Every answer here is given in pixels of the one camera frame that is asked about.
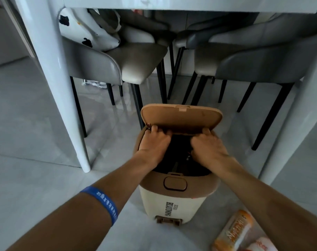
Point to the white bag with black patches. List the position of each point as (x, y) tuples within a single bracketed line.
[(95, 33)]

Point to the orange and white bag roll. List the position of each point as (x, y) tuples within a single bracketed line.
[(234, 230)]

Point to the person's left hand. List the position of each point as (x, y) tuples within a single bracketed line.
[(153, 147)]

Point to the pink and white bag roll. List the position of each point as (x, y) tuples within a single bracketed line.
[(261, 245)]

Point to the person's right forearm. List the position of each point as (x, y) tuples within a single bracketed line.
[(273, 211)]

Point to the person's left forearm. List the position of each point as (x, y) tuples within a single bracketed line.
[(77, 219)]

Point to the grey upholstered chair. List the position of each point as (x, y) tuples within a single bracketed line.
[(210, 28), (257, 60), (140, 28)]

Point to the cream and brown pedal bin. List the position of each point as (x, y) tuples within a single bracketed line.
[(174, 201)]

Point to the person's right hand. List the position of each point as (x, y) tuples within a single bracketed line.
[(210, 151)]

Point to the grey chair with beige seat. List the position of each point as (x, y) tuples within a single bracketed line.
[(137, 62)]

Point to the white dining table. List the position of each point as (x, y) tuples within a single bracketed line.
[(56, 75)]

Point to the person's right fingers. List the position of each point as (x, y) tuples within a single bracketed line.
[(204, 135)]

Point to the black bin bag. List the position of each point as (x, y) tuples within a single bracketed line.
[(180, 151)]

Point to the blue wristband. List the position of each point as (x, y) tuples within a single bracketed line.
[(106, 203)]

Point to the person's left fingers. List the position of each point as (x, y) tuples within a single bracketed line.
[(158, 131)]

